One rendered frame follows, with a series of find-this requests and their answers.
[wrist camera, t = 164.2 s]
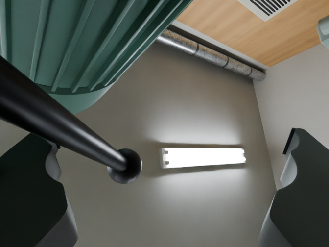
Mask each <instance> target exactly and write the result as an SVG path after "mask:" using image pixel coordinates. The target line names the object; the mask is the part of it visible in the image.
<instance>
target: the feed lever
mask: <svg viewBox="0 0 329 247"><path fill-rule="evenodd" d="M0 119H1V120H3V121H5V122H7V123H10V124H12V125H14V126H17V127H19V128H21V129H24V130H26V131H28V132H30V133H33V134H35V135H37V136H40V137H42V138H44V139H46V140H49V141H51V142H53V143H56V144H58V145H60V146H62V147H65V148H67V149H69V150H72V151H74V152H76V153H79V154H81V155H83V156H85V157H88V158H90V159H92V160H94V161H96V162H99V163H101V164H103V165H105V166H107V172H108V174H109V176H110V178H111V179H112V180H113V181H114V182H117V183H120V184H128V183H131V182H133V181H135V180H136V179H137V178H138V177H139V175H140V173H141V171H142V161H141V158H140V156H139V155H138V154H137V153H136V152H135V151H133V150H131V149H128V148H123V149H119V150H116V149H115V148H114V147H112V146H111V145H110V144H109V143H107V142H106V141H105V140H104V139H102V138H101V137H100V136H99V135H98V134H96V133H95V132H94V131H93V130H91V129H90V128H89V127H88V126H87V125H85V124H84V123H83V122H82V121H80V120H79V119H78V118H77V117H76V116H75V115H73V114H72V113H71V112H70V111H69V110H67V109H66V108H65V107H64V106H62V105H61V104H60V103H59V102H57V101H56V100H55V99H54V98H52V97H51V96H50V95H49V94H48V93H46V92H45V91H44V90H43V89H41V88H40V87H39V86H38V85H37V84H35V83H34V82H33V81H32V80H30V79H29V78H28V77H27V76H26V75H24V74H23V73H22V72H20V71H19V70H18V69H17V68H16V67H14V66H13V65H12V64H11V63H9V62H8V61H7V60H6V59H5V58H3V57H2V56H1V55H0Z"/></svg>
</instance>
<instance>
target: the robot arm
mask: <svg viewBox="0 0 329 247"><path fill-rule="evenodd" d="M60 148H61V147H60V145H58V144H56V143H53V142H51V141H49V140H46V139H44V138H42V137H40V136H37V135H35V134H33V133H29V134H28V135H27V136H25V137H24V138H23V139H22V140H20V141H19V142H18V143H17V144H15V145H14V146H13V147H12V148H11V149H9V150H8V151H7V152H6V153H5V154H4V155H2V156H1V157H0V247H73V246H74V245H75V243H76V242H77V239H78V230H77V226H76V222H75V218H74V214H73V211H72V208H71V205H70V202H69V200H68V197H67V194H66V192H65V189H64V186H63V184H62V183H61V182H58V179H59V177H60V175H61V169H60V167H59V164H58V161H57V158H56V156H55V155H56V153H57V151H58V149H60ZM283 154H284V155H285V157H286V159H287V163H286V165H285V168H284V170H283V172H282V175H281V177H280V181H281V183H282V186H283V188H281V189H279V190H277V191H276V193H275V195H274V198H273V200H272V203H271V205H270V207H269V210H268V212H267V215H266V217H265V220H264V222H263V225H262V228H261V231H260V234H259V238H258V247H329V150H328V149H327V148H326V147H325V146H324V145H322V144H321V143H320V142H319V141H318V140H316V139H315V138H314V137H313V136H312V135H310V134H309V133H308V132H307V131H306V130H304V129H302V128H291V131H290V133H289V136H288V139H287V142H286V145H285V147H284V150H283Z"/></svg>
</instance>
